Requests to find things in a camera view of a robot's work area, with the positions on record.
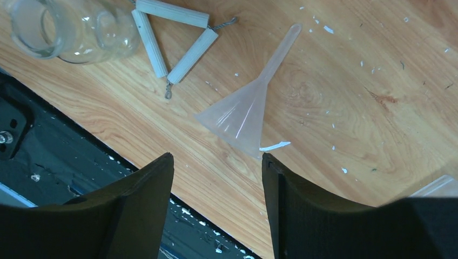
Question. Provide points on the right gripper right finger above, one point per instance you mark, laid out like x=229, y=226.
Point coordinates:
x=307, y=221

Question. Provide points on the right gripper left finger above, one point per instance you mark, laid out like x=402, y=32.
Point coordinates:
x=124, y=219

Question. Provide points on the clear plastic funnel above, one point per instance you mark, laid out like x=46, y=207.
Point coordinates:
x=238, y=118

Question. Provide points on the small glass beaker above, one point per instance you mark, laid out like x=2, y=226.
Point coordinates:
x=77, y=32

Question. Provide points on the white clay triangle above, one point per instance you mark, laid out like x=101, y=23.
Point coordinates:
x=175, y=38

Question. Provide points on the clear well plate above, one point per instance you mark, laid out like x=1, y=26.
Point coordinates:
x=443, y=187

